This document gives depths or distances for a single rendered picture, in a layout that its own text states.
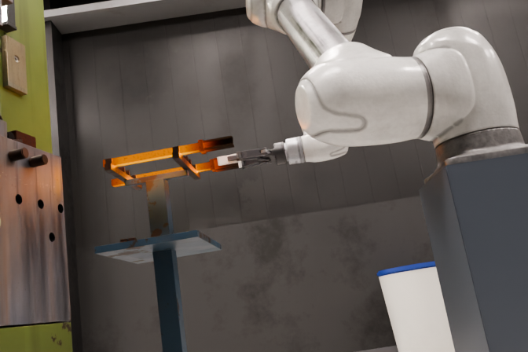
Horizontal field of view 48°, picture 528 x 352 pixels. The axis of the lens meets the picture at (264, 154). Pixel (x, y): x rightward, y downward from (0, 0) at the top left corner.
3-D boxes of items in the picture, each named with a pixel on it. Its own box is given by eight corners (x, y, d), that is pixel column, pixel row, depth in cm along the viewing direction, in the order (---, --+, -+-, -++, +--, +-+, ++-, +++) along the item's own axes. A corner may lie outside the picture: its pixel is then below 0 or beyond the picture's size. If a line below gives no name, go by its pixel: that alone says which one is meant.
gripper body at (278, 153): (287, 159, 199) (259, 164, 200) (288, 165, 207) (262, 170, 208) (283, 138, 201) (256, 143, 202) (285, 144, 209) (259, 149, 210)
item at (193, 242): (221, 250, 207) (221, 243, 207) (197, 236, 168) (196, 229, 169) (137, 263, 209) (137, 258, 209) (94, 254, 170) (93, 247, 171)
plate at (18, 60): (27, 94, 189) (25, 45, 193) (8, 85, 180) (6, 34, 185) (22, 96, 189) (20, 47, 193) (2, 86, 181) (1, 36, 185)
